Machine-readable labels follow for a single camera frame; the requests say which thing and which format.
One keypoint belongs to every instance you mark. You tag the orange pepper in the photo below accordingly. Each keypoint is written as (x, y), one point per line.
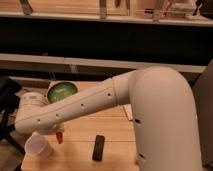
(59, 137)

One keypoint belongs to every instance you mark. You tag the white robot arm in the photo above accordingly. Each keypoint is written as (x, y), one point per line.
(164, 115)

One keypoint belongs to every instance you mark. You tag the white ceramic cup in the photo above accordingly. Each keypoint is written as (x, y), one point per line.
(38, 146)

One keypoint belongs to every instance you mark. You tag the green round bowl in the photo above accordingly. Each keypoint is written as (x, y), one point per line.
(60, 91)

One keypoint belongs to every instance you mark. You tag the black rectangular block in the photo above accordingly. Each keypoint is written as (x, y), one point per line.
(98, 148)

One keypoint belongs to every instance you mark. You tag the dark chair back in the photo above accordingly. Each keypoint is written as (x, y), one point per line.
(203, 93)

